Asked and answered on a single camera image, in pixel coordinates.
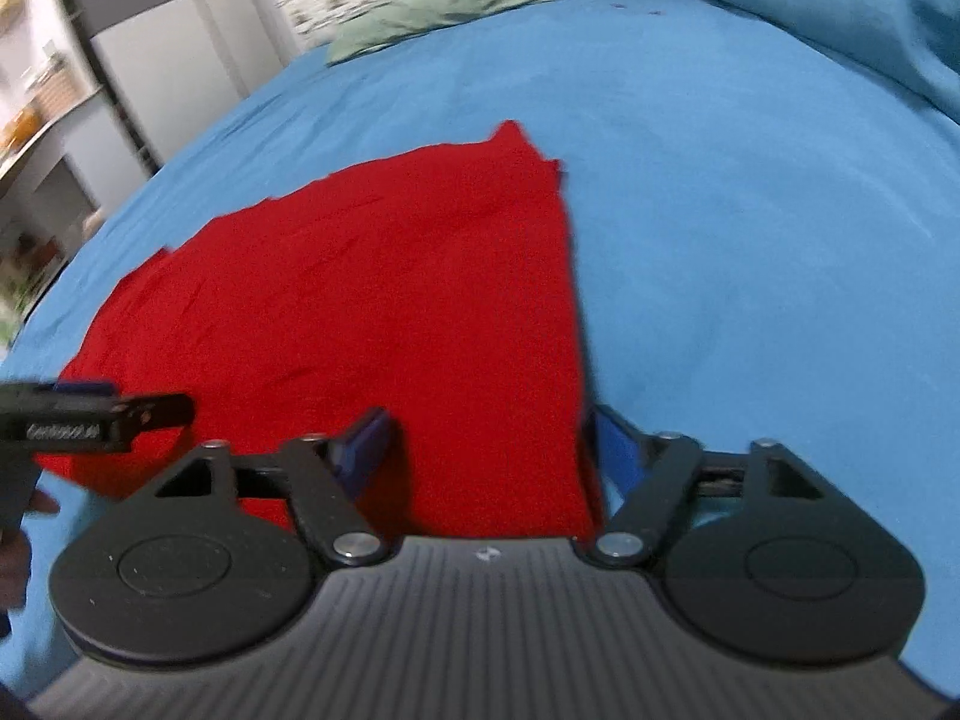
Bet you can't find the red knit sweater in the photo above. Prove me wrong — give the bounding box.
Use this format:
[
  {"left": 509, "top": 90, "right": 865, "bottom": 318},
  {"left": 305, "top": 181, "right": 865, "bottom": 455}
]
[{"left": 43, "top": 121, "right": 601, "bottom": 538}]

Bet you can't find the left hand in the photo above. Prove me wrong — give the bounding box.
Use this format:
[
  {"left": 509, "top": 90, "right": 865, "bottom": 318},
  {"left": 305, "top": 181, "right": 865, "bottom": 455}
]
[{"left": 0, "top": 489, "right": 60, "bottom": 637}]

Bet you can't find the white desk shelf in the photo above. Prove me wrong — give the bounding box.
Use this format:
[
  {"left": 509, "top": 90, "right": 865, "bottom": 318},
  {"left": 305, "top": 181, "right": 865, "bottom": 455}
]
[{"left": 2, "top": 0, "right": 148, "bottom": 346}]

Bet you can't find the blue bed sheet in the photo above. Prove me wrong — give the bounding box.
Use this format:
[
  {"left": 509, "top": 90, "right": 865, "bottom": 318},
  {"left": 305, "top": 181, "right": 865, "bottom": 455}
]
[{"left": 2, "top": 0, "right": 958, "bottom": 692}]

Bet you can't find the white grey wardrobe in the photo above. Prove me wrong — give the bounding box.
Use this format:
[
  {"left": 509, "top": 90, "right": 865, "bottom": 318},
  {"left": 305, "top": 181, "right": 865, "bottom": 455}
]
[{"left": 62, "top": 0, "right": 296, "bottom": 169}]

